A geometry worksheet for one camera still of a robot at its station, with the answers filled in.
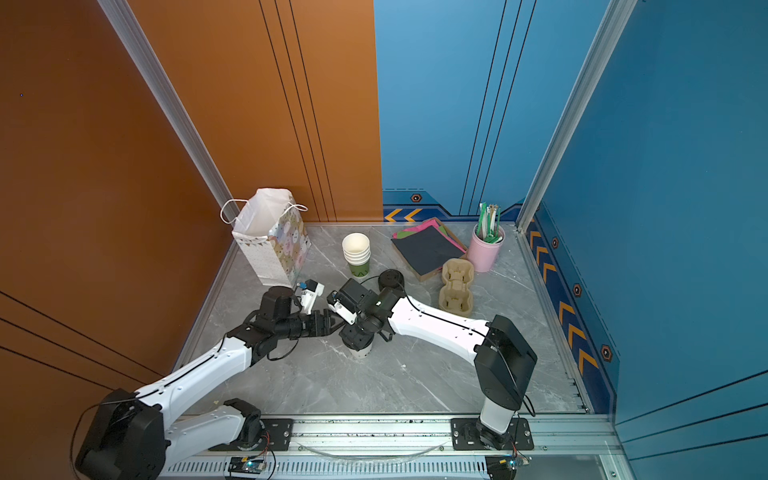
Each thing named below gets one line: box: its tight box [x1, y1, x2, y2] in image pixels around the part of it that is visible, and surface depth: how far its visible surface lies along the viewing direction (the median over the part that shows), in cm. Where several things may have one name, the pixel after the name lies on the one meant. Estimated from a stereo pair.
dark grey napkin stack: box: [391, 226, 465, 276], surface depth 108 cm
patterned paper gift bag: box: [232, 188, 311, 288], surface depth 95 cm
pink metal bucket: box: [468, 223, 506, 273], surface depth 102 cm
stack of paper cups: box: [342, 232, 371, 278], surface depth 97 cm
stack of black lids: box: [378, 269, 405, 291], surface depth 101 cm
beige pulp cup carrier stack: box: [439, 258, 474, 317], surface depth 98 cm
